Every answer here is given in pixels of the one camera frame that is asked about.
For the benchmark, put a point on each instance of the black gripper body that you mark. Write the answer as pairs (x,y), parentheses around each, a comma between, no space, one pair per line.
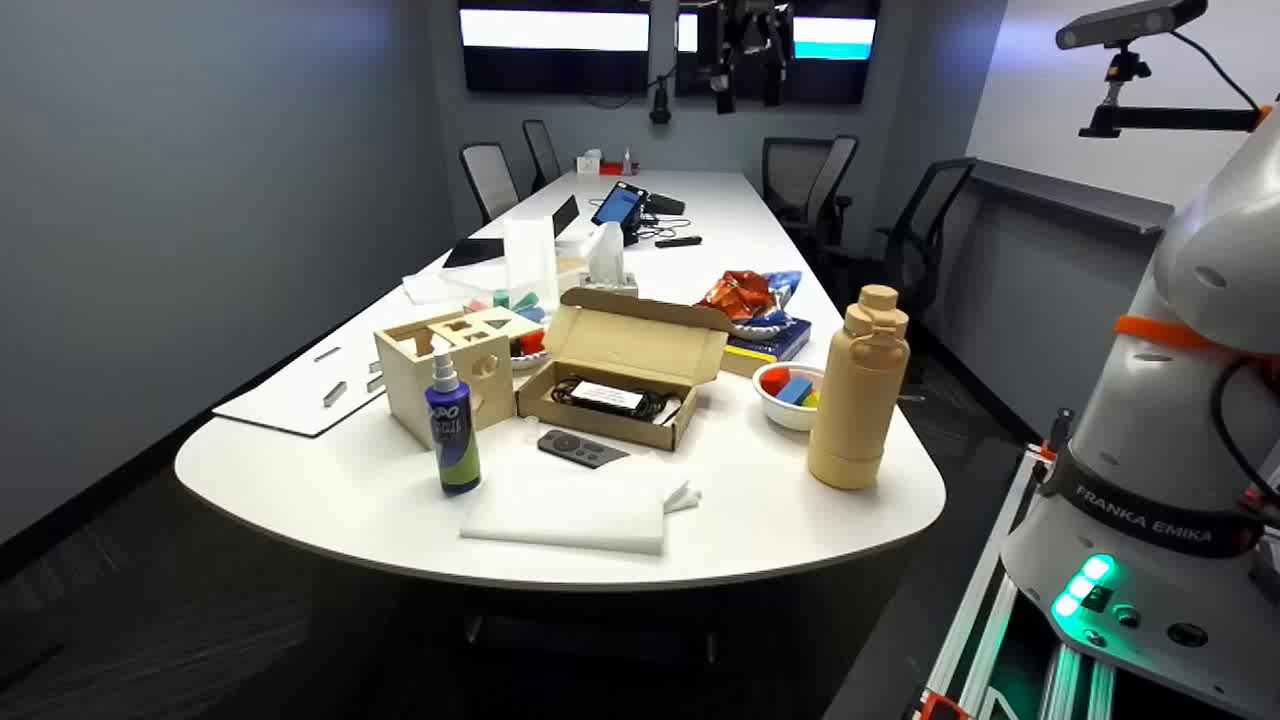
(745,26)

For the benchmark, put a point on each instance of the white napkin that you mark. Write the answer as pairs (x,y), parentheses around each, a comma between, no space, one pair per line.
(567,513)

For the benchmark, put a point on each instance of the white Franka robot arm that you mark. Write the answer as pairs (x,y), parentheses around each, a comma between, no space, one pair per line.
(1174,442)

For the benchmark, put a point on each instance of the hanging grey microphone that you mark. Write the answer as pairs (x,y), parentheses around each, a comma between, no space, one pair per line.
(662,94)

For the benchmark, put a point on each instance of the black mesh office chair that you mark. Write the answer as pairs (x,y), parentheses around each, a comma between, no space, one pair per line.
(804,182)
(543,149)
(923,226)
(490,179)

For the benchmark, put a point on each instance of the blue tablet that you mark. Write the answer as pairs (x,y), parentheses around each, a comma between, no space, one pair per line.
(618,207)

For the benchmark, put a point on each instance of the slim black remote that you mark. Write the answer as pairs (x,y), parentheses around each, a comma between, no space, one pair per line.
(676,243)

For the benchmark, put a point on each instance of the orange chips bag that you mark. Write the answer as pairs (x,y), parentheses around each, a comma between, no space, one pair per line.
(750,293)

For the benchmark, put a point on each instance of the blue flat box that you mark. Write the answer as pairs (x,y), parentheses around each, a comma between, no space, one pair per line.
(777,337)

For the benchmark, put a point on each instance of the clear plastic container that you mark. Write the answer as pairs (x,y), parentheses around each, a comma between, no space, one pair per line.
(529,263)

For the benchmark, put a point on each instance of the open cardboard box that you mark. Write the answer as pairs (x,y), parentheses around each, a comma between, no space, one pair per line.
(624,349)

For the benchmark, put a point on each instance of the black tablet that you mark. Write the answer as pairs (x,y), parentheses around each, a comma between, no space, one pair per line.
(473,250)

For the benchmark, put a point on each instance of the blue toy block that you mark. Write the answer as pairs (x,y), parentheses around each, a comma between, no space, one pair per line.
(799,390)

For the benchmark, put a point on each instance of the red toy piece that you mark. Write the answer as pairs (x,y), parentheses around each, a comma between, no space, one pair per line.
(529,347)

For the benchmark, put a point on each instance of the tan water bottle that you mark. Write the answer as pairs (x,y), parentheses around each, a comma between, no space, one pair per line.
(859,393)

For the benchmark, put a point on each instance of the white bowl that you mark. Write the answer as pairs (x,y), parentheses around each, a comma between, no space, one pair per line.
(780,408)

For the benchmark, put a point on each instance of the black white device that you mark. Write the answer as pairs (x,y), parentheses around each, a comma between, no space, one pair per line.
(605,396)

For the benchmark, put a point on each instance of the dark grey remote control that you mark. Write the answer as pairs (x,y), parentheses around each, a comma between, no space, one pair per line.
(581,451)

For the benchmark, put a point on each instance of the wooden shape sorter box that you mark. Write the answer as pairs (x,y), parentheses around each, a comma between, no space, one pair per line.
(447,372)

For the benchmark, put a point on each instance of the blue spray bottle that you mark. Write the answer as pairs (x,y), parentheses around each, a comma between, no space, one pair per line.
(453,426)

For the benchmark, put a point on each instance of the white flat board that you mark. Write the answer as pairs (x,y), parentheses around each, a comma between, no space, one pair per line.
(306,390)

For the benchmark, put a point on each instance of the wall monitor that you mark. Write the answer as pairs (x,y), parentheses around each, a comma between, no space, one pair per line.
(553,55)
(834,62)

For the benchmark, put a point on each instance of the grey stereo camera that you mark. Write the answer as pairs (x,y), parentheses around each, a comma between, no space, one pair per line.
(1128,21)

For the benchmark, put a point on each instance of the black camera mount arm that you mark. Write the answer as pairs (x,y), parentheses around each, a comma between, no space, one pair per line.
(1174,117)

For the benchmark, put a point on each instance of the white robot stand frame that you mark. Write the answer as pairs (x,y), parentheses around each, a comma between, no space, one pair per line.
(983,626)

